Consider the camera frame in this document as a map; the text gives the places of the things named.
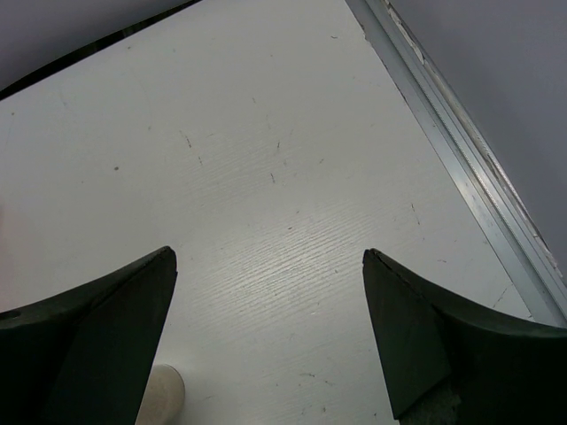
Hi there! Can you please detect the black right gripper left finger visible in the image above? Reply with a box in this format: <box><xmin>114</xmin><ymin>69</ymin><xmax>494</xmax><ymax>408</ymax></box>
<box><xmin>1</xmin><ymin>246</ymin><xmax>177</xmax><ymax>424</ymax></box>

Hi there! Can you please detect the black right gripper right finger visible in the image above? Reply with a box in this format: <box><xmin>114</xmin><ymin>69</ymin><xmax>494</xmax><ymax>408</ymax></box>
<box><xmin>363</xmin><ymin>249</ymin><xmax>566</xmax><ymax>424</ymax></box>

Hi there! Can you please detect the tall white powder shaker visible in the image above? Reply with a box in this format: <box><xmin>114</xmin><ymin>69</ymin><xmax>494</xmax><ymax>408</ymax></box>
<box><xmin>135</xmin><ymin>364</ymin><xmax>185</xmax><ymax>425</ymax></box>

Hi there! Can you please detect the aluminium table rail right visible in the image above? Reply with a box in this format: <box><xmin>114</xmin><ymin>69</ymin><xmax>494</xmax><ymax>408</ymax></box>
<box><xmin>348</xmin><ymin>1</ymin><xmax>566</xmax><ymax>327</ymax></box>

